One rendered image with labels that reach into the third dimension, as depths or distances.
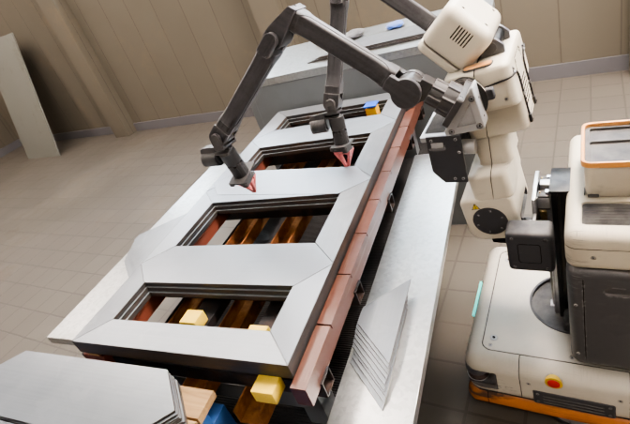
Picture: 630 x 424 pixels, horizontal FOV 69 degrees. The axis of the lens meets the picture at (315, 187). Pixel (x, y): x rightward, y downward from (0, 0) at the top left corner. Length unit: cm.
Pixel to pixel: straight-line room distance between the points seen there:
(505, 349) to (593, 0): 299
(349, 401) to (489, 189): 72
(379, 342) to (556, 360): 68
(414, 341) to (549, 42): 332
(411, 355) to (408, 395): 11
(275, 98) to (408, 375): 176
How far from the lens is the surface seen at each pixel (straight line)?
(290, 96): 255
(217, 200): 189
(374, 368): 124
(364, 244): 141
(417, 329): 131
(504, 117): 137
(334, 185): 165
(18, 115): 826
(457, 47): 128
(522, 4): 418
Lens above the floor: 166
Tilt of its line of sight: 28 degrees down
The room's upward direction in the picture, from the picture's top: 20 degrees counter-clockwise
